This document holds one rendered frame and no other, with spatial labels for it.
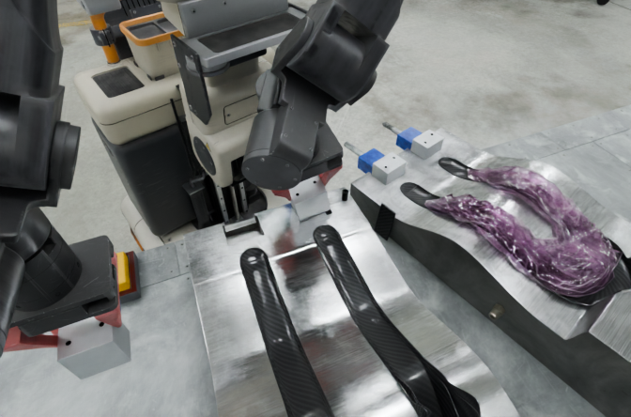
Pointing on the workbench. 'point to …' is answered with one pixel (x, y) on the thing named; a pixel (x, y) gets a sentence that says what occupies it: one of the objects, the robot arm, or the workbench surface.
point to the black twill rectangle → (384, 221)
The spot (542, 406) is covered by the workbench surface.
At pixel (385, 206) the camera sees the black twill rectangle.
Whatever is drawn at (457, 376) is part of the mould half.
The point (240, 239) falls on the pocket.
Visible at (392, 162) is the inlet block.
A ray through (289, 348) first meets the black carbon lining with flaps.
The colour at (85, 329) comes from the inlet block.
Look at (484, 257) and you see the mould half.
